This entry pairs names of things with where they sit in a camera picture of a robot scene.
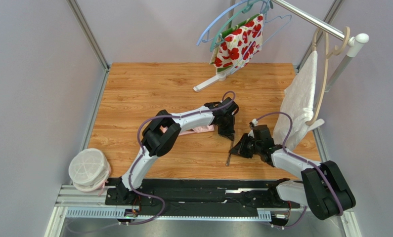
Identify pink cloth napkin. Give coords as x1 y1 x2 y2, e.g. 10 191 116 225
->
179 125 215 136

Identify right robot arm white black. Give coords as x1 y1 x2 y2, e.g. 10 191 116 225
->
229 125 356 220

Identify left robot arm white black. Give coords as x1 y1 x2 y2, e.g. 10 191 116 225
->
116 97 239 201

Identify white hanging cloth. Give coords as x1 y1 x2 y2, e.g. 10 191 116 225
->
272 51 318 151

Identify red floral cloth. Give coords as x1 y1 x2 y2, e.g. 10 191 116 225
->
210 14 264 73

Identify light blue hanger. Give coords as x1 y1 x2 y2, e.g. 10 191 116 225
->
196 0 270 51

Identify teal green hanger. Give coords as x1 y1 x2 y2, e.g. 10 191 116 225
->
198 0 274 52

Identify white clothes rack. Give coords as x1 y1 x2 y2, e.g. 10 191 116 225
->
193 0 370 132

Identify white mesh basket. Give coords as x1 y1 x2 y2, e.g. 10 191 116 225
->
68 148 111 192

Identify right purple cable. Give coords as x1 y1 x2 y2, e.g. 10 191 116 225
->
251 112 344 230

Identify purple cable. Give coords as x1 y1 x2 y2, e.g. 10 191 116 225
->
127 91 236 226
251 112 344 230

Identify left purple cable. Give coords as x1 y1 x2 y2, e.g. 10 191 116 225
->
127 91 236 226

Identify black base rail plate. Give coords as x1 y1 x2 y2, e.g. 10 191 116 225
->
105 178 300 218

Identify thin blue wire hanger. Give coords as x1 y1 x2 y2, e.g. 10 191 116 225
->
225 13 292 75

